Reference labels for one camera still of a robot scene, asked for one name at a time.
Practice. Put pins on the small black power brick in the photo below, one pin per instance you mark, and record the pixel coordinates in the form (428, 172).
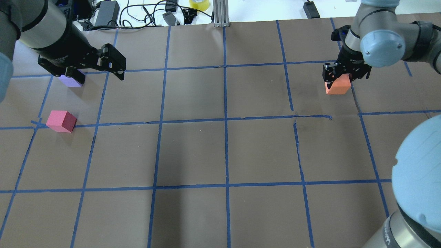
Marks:
(311, 10)

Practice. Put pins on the orange foam cube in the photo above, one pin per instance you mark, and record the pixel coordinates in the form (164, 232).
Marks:
(339, 86)

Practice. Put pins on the purple foam cube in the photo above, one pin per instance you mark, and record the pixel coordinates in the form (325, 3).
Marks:
(77, 79)

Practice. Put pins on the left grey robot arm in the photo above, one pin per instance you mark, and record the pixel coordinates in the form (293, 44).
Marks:
(36, 23)

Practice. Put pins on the black power adapter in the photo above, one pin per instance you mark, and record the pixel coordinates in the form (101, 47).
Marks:
(107, 13)

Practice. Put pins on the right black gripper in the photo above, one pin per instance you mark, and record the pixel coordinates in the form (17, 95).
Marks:
(351, 62)

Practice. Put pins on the aluminium frame post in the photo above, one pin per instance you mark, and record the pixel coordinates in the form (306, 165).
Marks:
(220, 13)

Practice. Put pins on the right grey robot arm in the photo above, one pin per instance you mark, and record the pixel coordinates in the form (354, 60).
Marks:
(377, 39)

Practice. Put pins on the yellow tape roll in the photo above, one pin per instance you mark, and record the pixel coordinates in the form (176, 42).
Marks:
(201, 5)

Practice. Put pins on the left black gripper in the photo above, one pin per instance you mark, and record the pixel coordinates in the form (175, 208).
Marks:
(66, 48)

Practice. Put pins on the pink foam cube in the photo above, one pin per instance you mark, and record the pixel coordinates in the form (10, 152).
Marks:
(61, 121)

